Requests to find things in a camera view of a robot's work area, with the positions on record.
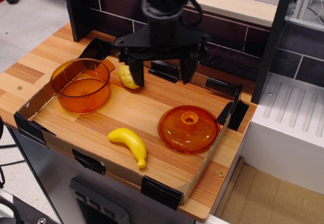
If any yellow plastic banana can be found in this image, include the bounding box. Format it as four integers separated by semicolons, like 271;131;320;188
108;128;147;169

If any grey toy oven panel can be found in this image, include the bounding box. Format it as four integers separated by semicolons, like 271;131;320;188
69;180;131;223

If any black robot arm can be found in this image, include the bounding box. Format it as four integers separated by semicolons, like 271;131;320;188
115;0;210;87

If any cardboard fence with black tape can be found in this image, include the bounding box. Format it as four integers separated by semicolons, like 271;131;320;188
15;35;256;219

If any orange transparent pot lid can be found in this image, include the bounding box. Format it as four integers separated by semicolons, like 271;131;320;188
157;105;220;155

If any dark grey cabinet post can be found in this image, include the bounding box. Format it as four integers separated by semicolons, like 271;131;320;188
251;0;290;104

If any white toy sink drainboard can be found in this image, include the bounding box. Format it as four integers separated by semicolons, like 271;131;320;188
242;74;323;194

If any yellow plastic potato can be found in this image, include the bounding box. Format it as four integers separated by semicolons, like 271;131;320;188
118;65;139;89

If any orange transparent pot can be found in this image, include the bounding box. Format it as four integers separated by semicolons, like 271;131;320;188
45;58;115;114

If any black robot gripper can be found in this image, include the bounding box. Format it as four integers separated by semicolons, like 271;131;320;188
114;20;210;87

